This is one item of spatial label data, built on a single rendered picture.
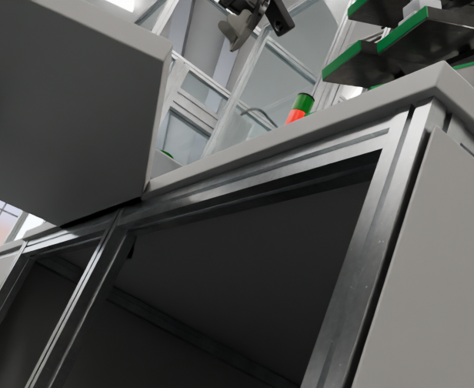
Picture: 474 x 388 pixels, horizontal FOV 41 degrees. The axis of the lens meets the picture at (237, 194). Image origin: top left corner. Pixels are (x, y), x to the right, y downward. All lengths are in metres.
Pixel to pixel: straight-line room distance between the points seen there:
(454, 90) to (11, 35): 0.51
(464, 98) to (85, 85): 0.46
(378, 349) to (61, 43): 0.50
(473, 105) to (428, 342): 0.22
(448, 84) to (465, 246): 0.14
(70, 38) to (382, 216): 0.41
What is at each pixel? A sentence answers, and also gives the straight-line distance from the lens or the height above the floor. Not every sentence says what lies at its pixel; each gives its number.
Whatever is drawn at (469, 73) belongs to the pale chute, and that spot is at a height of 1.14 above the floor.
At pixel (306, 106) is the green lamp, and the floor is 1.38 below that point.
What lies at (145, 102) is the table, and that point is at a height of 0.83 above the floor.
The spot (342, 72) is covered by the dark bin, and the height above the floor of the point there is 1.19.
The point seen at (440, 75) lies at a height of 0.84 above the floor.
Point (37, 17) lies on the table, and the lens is 0.76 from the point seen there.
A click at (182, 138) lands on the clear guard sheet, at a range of 2.82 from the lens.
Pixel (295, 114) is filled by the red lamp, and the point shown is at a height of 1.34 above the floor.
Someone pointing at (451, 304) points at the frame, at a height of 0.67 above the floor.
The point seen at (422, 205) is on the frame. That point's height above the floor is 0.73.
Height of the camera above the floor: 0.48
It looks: 22 degrees up
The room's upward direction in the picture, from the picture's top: 24 degrees clockwise
